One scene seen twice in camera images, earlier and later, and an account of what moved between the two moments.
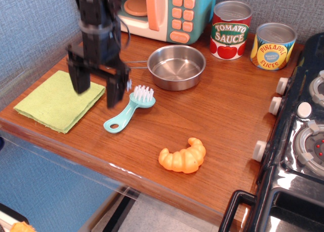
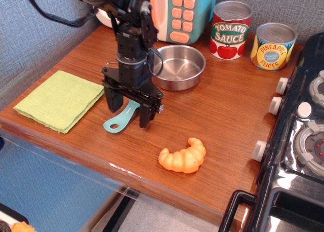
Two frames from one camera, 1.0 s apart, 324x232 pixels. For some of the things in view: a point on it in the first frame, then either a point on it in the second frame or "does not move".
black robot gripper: (100, 47) → (133, 78)
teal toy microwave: (183, 16) does not move
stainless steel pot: (174, 67) does not move
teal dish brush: (142, 97) does not move
